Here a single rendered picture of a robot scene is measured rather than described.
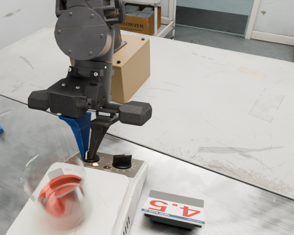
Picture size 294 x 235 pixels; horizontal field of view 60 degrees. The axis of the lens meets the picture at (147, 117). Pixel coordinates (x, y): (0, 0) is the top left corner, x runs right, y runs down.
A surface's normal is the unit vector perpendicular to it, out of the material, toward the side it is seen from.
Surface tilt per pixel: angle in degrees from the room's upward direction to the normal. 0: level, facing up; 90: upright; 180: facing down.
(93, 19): 61
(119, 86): 90
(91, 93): 52
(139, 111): 15
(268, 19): 90
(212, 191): 0
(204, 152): 0
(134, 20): 87
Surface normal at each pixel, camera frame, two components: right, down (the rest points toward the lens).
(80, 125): 0.97, 0.02
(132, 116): -0.22, 0.18
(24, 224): -0.02, -0.75
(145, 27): -0.38, 0.64
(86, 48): 0.05, 0.22
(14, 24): 0.90, 0.28
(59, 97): -0.26, 0.50
